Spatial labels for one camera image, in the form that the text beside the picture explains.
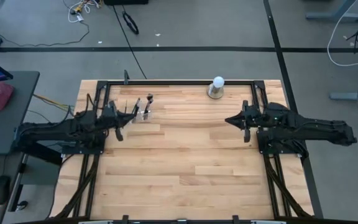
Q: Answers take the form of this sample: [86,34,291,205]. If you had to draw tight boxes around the black strap loop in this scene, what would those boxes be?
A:
[121,11,140,35]

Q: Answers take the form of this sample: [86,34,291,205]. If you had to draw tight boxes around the white and yellow cable bundle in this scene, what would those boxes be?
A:
[67,0,101,24]

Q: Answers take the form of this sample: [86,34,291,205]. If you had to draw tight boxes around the white floor cable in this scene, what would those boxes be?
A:
[326,0,358,67]

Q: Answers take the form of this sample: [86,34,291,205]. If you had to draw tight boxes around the black-handled makeup brush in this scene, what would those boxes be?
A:
[132,97,142,117]

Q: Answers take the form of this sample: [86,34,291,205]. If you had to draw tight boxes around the white bulb lamp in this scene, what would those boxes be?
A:
[206,75,226,100]

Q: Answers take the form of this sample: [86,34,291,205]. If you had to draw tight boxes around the grey desk leg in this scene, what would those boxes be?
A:
[305,0,358,24]

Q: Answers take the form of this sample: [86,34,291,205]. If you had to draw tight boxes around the large fluffy makeup brush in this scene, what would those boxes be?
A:
[143,93,155,121]

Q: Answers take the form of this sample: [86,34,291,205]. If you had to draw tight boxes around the yellow cables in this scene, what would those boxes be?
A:
[32,93,75,113]

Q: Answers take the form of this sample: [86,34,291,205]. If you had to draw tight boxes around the clear acrylic organizer box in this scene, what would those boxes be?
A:
[131,95,154,122]

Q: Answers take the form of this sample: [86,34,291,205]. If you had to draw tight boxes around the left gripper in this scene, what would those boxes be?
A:
[102,100,137,142]

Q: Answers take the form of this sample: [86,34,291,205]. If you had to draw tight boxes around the black aluminium table frame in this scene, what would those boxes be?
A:
[50,79,316,224]

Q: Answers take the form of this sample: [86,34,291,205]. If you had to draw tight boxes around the black computer mouse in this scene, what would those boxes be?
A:
[0,174,12,207]

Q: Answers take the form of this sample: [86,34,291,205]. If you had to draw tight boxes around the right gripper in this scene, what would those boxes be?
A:
[224,100,262,143]

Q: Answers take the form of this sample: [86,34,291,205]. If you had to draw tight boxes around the black box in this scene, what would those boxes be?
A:
[103,0,150,6]

